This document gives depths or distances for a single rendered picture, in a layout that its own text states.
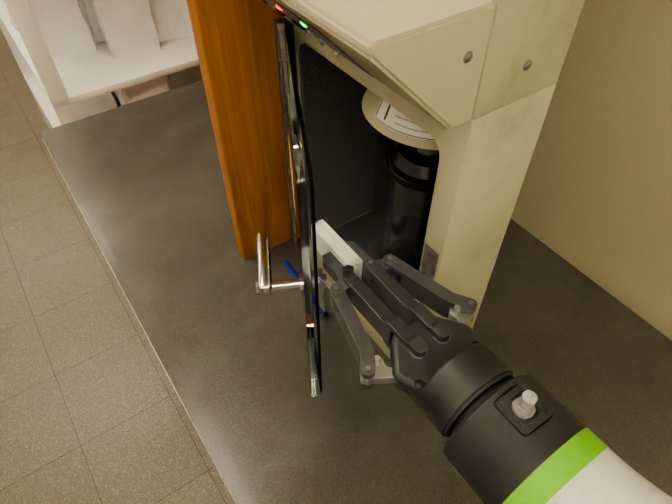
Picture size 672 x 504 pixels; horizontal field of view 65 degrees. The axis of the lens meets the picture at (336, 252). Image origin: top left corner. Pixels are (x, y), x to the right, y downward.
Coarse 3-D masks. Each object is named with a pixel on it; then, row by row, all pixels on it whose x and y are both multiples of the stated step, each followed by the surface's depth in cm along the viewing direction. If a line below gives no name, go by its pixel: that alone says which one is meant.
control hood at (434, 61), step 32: (288, 0) 39; (320, 0) 38; (352, 0) 38; (384, 0) 38; (416, 0) 38; (448, 0) 38; (480, 0) 38; (352, 32) 35; (384, 32) 34; (416, 32) 35; (448, 32) 36; (480, 32) 38; (384, 64) 35; (416, 64) 36; (448, 64) 38; (480, 64) 41; (416, 96) 39; (448, 96) 41
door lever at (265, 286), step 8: (264, 232) 64; (264, 240) 63; (264, 248) 62; (264, 256) 62; (264, 264) 61; (264, 272) 60; (264, 280) 59; (280, 280) 59; (288, 280) 59; (296, 280) 59; (256, 288) 59; (264, 288) 59; (272, 288) 59; (280, 288) 59; (288, 288) 59; (296, 288) 60
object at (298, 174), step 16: (288, 64) 55; (288, 80) 53; (288, 96) 51; (288, 112) 50; (288, 128) 55; (288, 144) 66; (304, 176) 44; (304, 192) 44; (304, 208) 45; (304, 224) 47; (304, 240) 48; (304, 256) 50; (304, 272) 52; (304, 288) 54; (304, 304) 59; (304, 320) 72
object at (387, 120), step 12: (372, 96) 61; (372, 108) 60; (384, 108) 59; (372, 120) 60; (384, 120) 59; (396, 120) 58; (408, 120) 57; (384, 132) 59; (396, 132) 58; (408, 132) 57; (420, 132) 57; (408, 144) 58; (420, 144) 57; (432, 144) 57
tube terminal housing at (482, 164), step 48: (528, 0) 39; (576, 0) 43; (528, 48) 43; (384, 96) 54; (480, 96) 43; (528, 96) 48; (480, 144) 48; (528, 144) 53; (480, 192) 54; (432, 240) 58; (480, 240) 61; (480, 288) 71
